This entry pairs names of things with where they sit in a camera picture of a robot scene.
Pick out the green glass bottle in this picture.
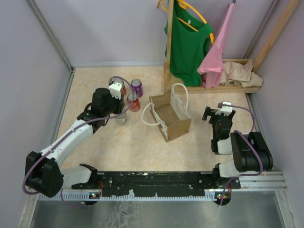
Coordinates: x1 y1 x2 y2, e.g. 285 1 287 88
115 106 127 125

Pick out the red cola can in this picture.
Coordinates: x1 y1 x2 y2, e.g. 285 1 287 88
121 80 126 96

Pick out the red soda can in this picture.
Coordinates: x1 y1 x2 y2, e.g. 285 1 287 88
127 93 140 112

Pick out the purple soda can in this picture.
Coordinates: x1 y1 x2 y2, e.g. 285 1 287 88
131 79 143 97

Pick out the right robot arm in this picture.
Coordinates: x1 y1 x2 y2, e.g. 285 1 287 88
202 104 273 188

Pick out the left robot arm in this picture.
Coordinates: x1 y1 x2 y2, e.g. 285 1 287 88
22 84 124 198

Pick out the brown canvas tote bag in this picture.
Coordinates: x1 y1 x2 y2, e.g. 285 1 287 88
141 83 192 142

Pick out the beige crumpled cloth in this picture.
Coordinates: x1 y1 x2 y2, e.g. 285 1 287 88
220 60 263 88

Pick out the pink shirt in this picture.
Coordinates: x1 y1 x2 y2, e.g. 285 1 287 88
197 0 236 89

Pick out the green tank top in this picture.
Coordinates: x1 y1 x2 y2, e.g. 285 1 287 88
170 0 213 86

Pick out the yellow clothes hanger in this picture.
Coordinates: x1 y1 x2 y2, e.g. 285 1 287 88
156 0 215 44

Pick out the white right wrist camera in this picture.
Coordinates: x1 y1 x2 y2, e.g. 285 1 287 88
216 102 233 116

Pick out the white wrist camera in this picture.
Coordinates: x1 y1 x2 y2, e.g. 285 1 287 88
108 78 124 100
216 102 233 116

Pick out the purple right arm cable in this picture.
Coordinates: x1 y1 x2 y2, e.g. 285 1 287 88
219 102 264 207

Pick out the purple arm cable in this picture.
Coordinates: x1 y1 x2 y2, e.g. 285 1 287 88
219 102 264 207
22 76 135 209

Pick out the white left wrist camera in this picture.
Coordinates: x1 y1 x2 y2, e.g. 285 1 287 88
108 78 124 100

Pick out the wooden clothes rack frame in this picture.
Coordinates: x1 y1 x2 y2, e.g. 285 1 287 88
163 0 301 94

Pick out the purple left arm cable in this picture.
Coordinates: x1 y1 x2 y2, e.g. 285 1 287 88
22 76 135 209

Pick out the aluminium rail frame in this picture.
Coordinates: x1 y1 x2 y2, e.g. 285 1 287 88
28 172 288 190

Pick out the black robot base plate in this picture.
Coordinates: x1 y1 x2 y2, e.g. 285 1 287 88
72 171 229 196

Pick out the white cable duct strip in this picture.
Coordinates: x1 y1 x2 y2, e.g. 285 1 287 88
38 190 225 202

